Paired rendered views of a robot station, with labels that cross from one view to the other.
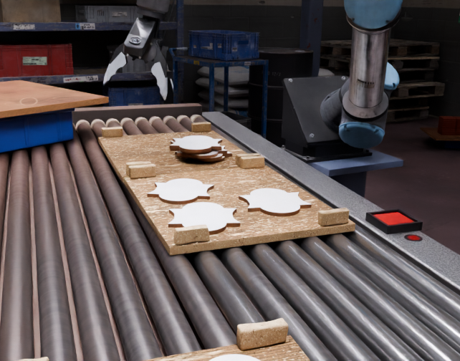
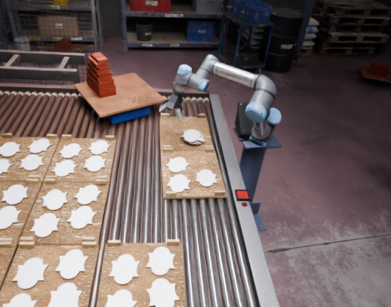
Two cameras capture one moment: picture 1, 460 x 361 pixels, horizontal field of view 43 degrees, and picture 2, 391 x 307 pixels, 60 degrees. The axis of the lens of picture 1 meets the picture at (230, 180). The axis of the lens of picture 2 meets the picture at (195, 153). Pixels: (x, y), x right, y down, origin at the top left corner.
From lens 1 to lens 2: 1.02 m
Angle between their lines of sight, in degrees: 22
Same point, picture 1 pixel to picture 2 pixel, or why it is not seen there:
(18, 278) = (119, 201)
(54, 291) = (127, 209)
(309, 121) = (244, 123)
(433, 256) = (245, 215)
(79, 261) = (137, 196)
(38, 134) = (136, 114)
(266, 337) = (173, 243)
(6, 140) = (124, 117)
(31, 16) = not seen: outside the picture
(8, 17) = not seen: outside the picture
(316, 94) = not seen: hidden behind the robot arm
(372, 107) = (261, 136)
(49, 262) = (128, 195)
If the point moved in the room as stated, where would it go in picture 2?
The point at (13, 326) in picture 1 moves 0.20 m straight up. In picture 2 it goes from (115, 221) to (112, 192)
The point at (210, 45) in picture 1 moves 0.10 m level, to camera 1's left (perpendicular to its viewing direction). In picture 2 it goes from (243, 11) to (236, 10)
